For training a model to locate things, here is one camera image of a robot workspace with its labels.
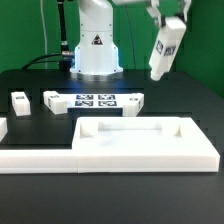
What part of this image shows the white L-shaped fence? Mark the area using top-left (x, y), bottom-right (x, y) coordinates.
top-left (0, 149), bottom-right (78, 174)

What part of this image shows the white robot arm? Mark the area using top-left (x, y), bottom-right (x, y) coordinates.
top-left (70, 0), bottom-right (191, 81)

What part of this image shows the black pole with clamp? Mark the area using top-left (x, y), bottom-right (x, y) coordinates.
top-left (57, 0), bottom-right (69, 71)

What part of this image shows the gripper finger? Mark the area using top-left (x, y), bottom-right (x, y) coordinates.
top-left (146, 0), bottom-right (166, 27)
top-left (178, 0), bottom-right (192, 23)

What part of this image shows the black cable bundle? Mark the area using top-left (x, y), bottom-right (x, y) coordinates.
top-left (20, 51), bottom-right (76, 71)

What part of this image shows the white desk tabletop tray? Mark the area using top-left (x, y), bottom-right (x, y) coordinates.
top-left (72, 117), bottom-right (220, 172)

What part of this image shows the fiducial marker sheet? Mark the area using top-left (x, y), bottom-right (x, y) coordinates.
top-left (64, 94), bottom-right (128, 108)

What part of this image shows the white block at left edge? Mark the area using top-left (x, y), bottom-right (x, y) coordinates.
top-left (0, 118), bottom-right (8, 142)

